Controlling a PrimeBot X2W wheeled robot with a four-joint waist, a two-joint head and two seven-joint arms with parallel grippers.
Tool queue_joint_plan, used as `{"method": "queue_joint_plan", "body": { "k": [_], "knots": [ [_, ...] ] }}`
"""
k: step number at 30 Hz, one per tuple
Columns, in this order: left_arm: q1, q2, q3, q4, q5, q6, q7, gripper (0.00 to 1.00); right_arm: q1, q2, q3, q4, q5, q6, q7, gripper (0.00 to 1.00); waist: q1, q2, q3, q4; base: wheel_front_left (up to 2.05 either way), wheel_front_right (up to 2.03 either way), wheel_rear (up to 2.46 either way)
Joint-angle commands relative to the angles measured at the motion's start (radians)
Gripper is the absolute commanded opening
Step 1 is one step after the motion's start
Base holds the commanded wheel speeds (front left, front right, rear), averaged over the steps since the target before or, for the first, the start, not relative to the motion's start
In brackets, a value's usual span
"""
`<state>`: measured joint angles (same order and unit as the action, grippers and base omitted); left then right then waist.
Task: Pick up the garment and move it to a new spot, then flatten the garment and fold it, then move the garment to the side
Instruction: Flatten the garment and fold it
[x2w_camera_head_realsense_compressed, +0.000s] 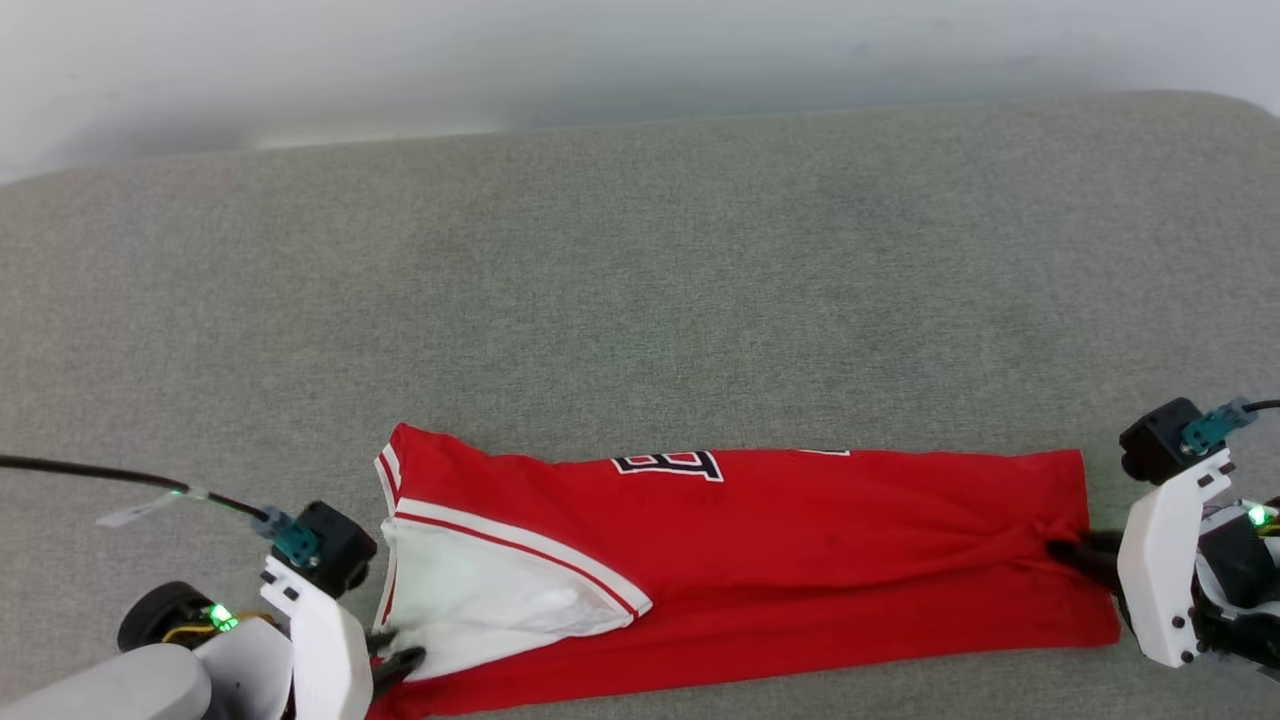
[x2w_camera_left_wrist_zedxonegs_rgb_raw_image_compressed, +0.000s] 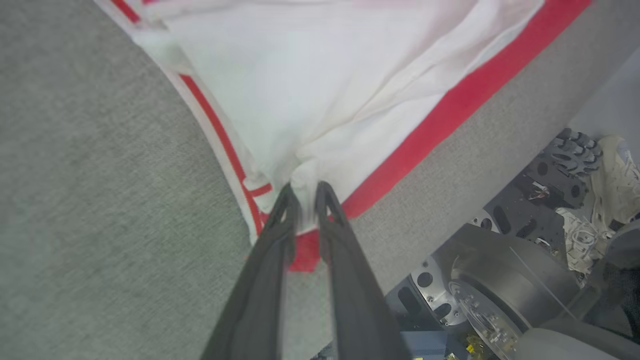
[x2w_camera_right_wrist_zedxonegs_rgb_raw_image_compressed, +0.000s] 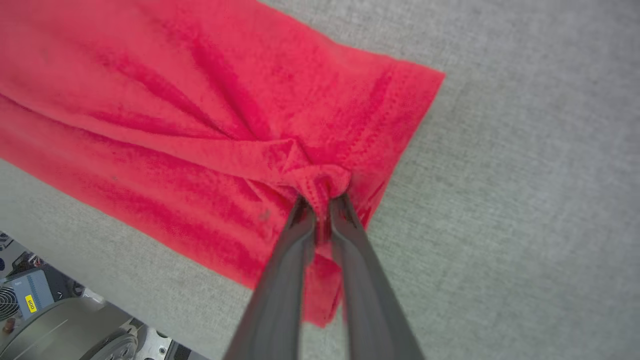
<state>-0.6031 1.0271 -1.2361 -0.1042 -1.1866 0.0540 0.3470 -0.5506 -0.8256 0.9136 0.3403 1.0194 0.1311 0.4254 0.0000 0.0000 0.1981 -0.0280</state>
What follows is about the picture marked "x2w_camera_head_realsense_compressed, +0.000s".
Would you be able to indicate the red and white jersey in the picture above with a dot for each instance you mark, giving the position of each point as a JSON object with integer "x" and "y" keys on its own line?
{"x": 800, "y": 560}

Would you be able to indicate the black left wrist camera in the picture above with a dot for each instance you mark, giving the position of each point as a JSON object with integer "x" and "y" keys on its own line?
{"x": 340, "y": 550}

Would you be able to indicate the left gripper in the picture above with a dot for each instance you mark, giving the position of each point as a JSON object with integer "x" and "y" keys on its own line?
{"x": 325, "y": 660}

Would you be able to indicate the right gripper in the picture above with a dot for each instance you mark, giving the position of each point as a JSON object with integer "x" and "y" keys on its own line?
{"x": 1160, "y": 580}

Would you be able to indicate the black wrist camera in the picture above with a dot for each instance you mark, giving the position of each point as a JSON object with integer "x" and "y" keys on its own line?
{"x": 1155, "y": 440}
{"x": 340, "y": 550}

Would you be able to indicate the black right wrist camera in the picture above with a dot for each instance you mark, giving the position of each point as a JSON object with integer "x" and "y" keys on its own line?
{"x": 1155, "y": 440}

